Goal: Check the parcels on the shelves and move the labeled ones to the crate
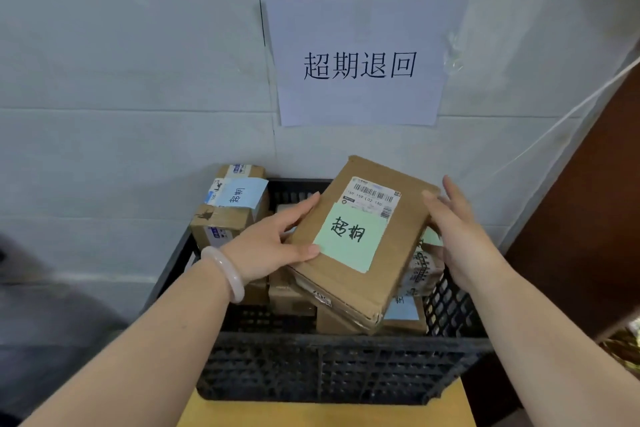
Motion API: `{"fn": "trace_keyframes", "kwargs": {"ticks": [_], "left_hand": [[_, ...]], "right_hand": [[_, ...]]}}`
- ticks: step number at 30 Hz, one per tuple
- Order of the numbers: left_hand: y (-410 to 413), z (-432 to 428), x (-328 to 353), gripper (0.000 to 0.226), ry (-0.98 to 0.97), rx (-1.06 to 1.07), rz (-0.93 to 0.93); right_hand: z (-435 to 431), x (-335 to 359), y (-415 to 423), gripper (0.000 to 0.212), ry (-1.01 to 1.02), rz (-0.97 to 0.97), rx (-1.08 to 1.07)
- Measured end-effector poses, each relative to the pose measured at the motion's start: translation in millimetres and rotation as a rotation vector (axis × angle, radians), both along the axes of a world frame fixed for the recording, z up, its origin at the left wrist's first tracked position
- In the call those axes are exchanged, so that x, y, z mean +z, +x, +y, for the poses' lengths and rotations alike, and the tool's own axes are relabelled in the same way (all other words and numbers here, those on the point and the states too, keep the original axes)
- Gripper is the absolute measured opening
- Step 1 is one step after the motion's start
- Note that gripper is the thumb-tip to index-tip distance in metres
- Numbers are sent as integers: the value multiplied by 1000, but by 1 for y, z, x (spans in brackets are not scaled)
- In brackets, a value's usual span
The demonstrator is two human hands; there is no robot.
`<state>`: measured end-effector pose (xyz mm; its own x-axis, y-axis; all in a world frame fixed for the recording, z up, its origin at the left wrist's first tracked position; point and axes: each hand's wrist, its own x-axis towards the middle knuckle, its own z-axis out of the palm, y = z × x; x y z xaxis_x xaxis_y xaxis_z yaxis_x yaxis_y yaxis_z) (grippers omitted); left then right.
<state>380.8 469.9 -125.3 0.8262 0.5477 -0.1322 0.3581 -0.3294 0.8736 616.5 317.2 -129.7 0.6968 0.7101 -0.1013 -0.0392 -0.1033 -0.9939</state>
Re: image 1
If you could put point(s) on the person's right hand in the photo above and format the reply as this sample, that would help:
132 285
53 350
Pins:
465 246

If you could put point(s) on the person's left hand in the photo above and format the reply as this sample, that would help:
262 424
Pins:
265 246

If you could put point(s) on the cardboard box blue tape note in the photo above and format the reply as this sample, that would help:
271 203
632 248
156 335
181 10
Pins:
240 216

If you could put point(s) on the printed cardboard box green note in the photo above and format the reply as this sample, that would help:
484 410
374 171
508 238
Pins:
425 266

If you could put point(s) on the cardboard box small blue note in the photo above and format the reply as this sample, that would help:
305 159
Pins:
400 309

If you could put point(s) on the black plastic crate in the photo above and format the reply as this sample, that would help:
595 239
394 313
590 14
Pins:
325 366

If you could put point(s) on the cardboard box black print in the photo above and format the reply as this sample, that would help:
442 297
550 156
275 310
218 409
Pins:
325 416

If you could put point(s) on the person's left forearm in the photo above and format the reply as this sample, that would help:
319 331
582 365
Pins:
140 356

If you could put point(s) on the person's right forearm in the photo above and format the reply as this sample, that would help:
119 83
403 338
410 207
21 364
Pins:
560 356

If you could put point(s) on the brown wooden cabinet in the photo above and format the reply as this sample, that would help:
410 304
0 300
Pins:
575 241

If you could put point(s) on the white paper sign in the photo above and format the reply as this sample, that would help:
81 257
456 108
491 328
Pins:
360 101

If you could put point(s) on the gold foil ornament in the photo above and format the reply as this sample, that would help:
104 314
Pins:
622 346

